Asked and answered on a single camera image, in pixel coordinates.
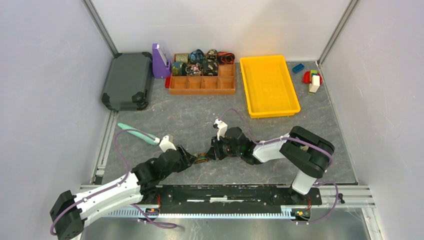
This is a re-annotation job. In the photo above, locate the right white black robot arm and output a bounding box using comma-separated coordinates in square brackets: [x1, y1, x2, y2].
[205, 126, 335, 204]

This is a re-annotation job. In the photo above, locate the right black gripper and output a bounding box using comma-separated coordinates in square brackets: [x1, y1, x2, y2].
[204, 134, 242, 161]

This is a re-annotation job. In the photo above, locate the orange blue floral tie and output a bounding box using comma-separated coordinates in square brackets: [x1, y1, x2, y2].
[193, 152, 211, 164]

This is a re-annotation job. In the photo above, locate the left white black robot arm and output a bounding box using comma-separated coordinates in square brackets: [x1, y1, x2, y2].
[49, 145, 197, 240]

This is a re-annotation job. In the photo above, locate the red toy block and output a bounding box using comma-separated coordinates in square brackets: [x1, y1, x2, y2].
[302, 71, 323, 85]

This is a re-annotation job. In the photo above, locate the black yellow rolled tie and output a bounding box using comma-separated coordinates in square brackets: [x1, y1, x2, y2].
[205, 49, 218, 61]

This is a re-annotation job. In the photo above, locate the purple cable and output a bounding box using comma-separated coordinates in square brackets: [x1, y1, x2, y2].
[216, 107, 341, 225]
[49, 129, 178, 237]

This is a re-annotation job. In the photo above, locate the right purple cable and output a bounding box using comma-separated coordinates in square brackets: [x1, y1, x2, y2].
[216, 107, 341, 225]

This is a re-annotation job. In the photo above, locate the olive patterned rolled tie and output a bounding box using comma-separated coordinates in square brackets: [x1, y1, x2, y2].
[174, 53, 189, 64]

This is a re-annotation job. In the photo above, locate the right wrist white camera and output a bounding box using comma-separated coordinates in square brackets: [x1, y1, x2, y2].
[212, 118, 228, 140]

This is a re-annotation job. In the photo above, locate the dark blue rolled tie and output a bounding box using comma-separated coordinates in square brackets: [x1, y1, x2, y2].
[188, 49, 205, 65]

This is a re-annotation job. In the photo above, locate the orange black rolled tie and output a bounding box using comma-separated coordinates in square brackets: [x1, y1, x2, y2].
[216, 51, 236, 65]

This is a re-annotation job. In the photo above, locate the blue toy brick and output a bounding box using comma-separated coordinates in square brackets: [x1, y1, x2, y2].
[292, 63, 305, 74]

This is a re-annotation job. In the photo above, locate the wrist white camera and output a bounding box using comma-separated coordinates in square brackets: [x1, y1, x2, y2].
[154, 135, 177, 153]
[212, 118, 228, 140]

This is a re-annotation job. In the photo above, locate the yellow plastic tray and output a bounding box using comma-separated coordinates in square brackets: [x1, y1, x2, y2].
[240, 55, 301, 119]

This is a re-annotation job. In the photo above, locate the small red block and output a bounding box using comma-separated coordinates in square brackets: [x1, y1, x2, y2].
[164, 76, 171, 89]

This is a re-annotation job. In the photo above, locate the cream toy block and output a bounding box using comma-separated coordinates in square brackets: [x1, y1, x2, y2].
[308, 74, 321, 94]

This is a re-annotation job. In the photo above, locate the orange compartment organizer box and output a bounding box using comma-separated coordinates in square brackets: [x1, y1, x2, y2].
[168, 64, 236, 95]

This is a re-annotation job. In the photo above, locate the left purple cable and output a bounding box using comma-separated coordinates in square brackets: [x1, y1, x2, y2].
[49, 129, 178, 237]

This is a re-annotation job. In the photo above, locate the teal navy rolled tie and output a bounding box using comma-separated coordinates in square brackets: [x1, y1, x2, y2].
[171, 61, 187, 77]

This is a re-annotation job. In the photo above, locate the dark grey suitcase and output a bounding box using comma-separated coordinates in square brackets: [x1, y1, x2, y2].
[100, 51, 153, 111]

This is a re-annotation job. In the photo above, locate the teal green pen tool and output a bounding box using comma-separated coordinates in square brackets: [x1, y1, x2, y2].
[117, 123, 161, 146]

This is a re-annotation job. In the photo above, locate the black floral rolled tie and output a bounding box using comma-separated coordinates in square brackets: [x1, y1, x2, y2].
[202, 59, 219, 76]

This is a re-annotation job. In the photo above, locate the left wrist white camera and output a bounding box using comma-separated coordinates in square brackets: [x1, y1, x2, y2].
[154, 135, 177, 153]

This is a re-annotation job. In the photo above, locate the pink floral rolled tie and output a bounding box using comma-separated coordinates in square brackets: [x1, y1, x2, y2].
[185, 63, 203, 77]

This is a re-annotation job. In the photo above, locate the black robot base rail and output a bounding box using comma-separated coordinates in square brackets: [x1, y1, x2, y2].
[141, 184, 323, 215]

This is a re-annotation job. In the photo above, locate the purple dispenser stand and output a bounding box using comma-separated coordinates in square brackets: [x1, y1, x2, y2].
[152, 43, 172, 79]

